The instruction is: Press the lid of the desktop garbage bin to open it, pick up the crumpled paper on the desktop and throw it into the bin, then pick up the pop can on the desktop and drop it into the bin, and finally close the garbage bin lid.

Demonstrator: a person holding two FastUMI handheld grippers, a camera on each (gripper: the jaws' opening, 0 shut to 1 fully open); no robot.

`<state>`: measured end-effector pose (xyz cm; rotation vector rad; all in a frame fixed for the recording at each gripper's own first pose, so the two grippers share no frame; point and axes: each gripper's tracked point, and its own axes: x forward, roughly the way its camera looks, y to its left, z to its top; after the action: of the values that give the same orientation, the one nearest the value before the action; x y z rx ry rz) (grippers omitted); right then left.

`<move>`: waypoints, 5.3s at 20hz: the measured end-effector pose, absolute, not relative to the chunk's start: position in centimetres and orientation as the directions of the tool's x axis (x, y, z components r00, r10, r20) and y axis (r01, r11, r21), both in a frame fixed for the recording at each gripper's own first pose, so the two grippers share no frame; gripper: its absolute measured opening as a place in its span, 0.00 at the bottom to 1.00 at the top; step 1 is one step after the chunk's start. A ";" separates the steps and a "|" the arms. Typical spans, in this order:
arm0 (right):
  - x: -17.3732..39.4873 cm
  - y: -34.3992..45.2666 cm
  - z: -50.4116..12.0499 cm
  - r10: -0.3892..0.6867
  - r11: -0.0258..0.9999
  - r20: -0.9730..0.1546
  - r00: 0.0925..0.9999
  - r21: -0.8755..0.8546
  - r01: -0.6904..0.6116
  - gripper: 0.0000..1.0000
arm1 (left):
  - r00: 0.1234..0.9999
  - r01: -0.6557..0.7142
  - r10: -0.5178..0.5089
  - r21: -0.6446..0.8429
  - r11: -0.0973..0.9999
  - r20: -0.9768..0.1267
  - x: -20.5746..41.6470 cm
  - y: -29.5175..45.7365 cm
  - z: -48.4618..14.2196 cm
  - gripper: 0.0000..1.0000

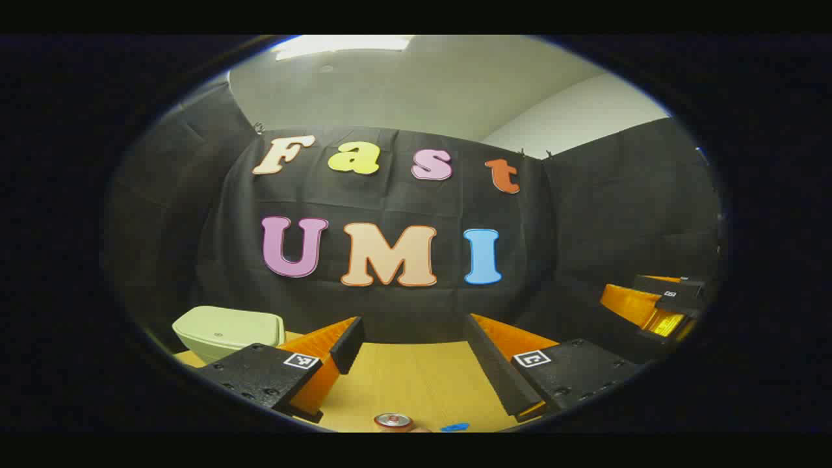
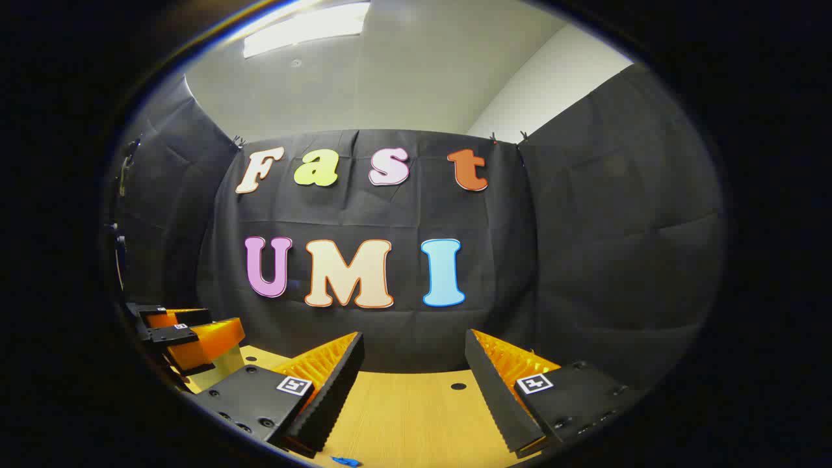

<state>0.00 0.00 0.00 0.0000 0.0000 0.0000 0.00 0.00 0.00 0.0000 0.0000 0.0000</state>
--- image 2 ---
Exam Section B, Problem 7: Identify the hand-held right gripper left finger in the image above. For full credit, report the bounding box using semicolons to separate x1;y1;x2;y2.
195;331;365;459

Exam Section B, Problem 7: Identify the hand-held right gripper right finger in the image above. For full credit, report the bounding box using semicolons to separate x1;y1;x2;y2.
464;329;644;456

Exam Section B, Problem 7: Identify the green desktop garbage bin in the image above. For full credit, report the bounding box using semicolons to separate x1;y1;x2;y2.
188;344;246;394

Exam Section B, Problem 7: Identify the wooden desktop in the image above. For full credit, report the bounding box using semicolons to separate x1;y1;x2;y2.
185;344;563;468

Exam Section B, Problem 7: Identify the black backdrop cloth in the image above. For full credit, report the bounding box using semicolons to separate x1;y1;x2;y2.
107;62;725;391

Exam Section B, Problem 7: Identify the ceiling light panel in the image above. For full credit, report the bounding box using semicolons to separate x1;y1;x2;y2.
242;2;371;59

